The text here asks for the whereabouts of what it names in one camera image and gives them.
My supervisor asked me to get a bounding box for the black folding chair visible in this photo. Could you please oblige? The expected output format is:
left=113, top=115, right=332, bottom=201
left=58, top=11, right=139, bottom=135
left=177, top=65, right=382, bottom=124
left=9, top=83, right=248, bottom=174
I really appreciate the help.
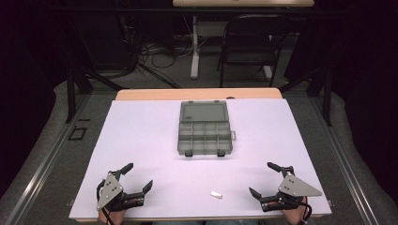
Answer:
left=217, top=13, right=294, bottom=89

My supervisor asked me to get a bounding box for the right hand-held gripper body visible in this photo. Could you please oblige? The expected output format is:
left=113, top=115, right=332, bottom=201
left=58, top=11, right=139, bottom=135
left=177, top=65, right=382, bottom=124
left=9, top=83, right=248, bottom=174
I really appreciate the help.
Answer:
left=261, top=166, right=324, bottom=213

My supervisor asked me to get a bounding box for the white desk with legs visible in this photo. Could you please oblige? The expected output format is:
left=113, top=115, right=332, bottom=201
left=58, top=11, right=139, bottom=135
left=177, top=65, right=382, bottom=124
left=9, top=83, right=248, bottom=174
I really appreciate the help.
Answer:
left=172, top=0, right=315, bottom=81

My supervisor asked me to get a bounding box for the bundle of floor cables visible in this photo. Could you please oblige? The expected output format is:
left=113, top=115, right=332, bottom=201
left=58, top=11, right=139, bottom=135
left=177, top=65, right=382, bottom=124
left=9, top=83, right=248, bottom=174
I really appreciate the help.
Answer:
left=123, top=29, right=195, bottom=90

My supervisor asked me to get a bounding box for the white table cover sheet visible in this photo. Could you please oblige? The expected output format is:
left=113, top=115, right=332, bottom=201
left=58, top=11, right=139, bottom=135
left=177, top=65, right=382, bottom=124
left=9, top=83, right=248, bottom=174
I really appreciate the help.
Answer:
left=68, top=98, right=333, bottom=220

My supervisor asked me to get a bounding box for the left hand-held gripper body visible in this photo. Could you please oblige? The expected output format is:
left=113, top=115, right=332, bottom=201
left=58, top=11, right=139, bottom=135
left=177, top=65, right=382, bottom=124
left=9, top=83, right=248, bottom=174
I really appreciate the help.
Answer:
left=96, top=170, right=146, bottom=213

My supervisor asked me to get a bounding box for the person's left hand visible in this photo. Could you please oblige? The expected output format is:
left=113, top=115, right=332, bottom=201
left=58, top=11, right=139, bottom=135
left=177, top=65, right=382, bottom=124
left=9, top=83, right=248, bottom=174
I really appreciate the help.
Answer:
left=98, top=209, right=127, bottom=225

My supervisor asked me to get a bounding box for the person's right hand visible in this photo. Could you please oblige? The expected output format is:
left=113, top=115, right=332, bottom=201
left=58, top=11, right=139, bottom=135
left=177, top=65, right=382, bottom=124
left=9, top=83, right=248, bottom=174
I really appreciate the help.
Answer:
left=280, top=204, right=310, bottom=225

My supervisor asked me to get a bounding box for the grey plastic compartment box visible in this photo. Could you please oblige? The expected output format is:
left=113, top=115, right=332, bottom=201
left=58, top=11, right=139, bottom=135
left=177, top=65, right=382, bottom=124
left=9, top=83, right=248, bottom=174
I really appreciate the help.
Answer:
left=176, top=99, right=237, bottom=158

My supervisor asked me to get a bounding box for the black metal stand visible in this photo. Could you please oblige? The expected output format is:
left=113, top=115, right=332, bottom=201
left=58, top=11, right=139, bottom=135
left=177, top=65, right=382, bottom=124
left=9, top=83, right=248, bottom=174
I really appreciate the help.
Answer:
left=65, top=67, right=95, bottom=124
left=278, top=67, right=333, bottom=128

